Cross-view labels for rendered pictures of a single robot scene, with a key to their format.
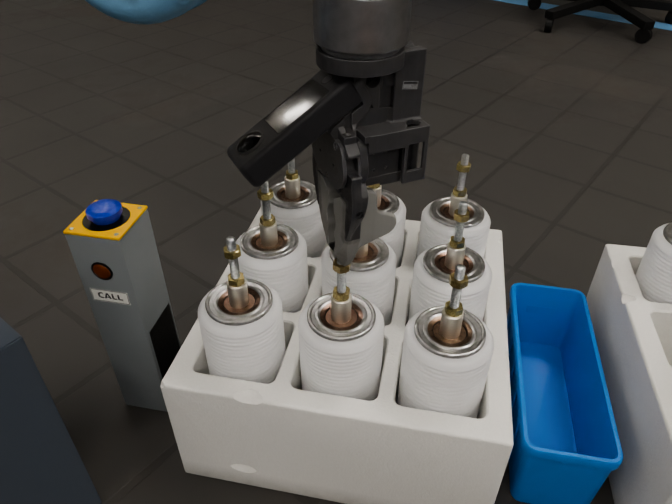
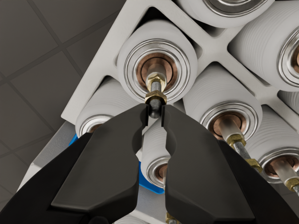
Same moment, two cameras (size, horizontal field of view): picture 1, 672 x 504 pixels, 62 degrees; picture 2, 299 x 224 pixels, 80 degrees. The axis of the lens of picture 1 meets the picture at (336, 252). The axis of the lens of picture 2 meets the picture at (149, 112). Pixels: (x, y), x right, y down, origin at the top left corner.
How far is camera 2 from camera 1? 48 cm
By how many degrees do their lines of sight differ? 48
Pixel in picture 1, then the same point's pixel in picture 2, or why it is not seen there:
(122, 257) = not seen: outside the picture
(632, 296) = not seen: hidden behind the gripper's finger
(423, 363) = (90, 106)
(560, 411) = not seen: hidden behind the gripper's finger
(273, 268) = (271, 39)
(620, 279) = (142, 214)
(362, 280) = (195, 111)
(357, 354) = (118, 66)
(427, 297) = (160, 140)
